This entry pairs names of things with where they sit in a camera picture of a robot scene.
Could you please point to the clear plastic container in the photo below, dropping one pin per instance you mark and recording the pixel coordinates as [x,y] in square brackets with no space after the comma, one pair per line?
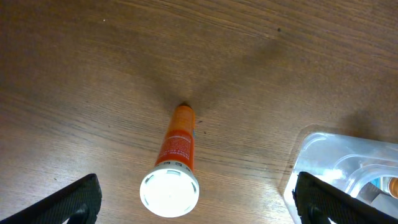
[345,162]

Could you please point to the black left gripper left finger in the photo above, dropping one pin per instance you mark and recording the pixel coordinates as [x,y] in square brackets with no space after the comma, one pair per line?
[79,202]

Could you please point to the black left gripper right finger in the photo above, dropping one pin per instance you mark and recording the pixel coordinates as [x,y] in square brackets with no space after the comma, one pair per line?
[319,202]

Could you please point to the gold lid small jar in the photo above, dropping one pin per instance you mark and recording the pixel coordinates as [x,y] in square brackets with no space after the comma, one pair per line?
[386,184]

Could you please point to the orange Redoxon tablet tube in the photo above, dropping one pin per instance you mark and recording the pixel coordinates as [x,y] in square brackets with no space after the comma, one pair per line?
[170,189]

